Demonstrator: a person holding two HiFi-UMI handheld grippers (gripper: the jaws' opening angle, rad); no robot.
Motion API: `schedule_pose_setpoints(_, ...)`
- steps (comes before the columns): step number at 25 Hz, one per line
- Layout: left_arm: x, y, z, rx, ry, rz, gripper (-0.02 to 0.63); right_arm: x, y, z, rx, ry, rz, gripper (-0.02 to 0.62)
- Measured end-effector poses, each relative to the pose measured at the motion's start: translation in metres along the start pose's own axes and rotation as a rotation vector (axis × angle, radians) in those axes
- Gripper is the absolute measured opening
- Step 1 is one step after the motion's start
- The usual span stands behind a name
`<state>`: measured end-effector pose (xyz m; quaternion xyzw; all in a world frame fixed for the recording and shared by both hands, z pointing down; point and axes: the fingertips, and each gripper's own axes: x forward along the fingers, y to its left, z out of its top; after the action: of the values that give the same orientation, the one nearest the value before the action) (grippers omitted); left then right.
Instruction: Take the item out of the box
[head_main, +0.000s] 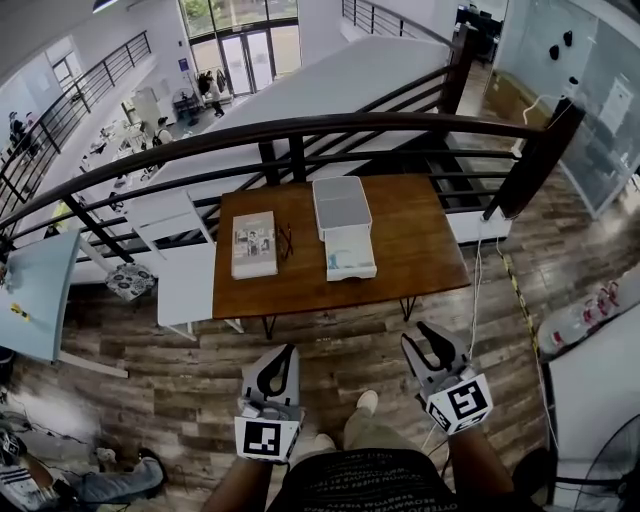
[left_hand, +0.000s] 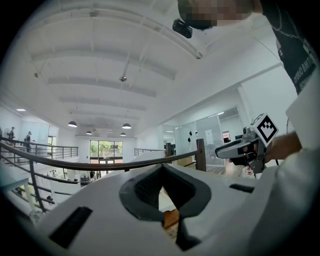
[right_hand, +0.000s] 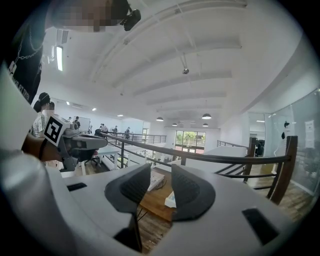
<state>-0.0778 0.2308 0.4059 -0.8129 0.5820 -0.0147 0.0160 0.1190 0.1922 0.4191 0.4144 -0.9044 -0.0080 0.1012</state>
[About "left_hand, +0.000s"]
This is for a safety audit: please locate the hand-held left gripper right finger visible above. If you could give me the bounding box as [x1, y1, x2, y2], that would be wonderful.
[162, 163, 281, 256]

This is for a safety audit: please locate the person's black printed shirt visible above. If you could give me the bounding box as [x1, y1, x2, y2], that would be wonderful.
[259, 0, 319, 96]

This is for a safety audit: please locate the person's head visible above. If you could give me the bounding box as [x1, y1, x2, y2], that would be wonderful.
[177, 0, 264, 31]

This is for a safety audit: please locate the paper notice on glass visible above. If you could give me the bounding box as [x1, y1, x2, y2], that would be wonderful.
[205, 129, 215, 146]

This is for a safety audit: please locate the black head-mounted camera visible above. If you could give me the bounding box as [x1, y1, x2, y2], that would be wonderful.
[172, 17, 194, 39]

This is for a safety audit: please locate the dark metal railing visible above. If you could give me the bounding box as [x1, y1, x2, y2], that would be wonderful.
[0, 135, 208, 214]

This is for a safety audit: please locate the wooden table with black legs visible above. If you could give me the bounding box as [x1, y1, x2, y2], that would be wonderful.
[163, 209, 180, 230]

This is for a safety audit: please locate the person's right forearm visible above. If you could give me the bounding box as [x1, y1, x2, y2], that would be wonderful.
[264, 130, 304, 164]

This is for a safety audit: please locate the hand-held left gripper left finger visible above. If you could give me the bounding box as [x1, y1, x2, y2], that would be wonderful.
[34, 163, 185, 256]

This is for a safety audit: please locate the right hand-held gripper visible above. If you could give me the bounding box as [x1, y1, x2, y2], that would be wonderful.
[214, 112, 280, 175]

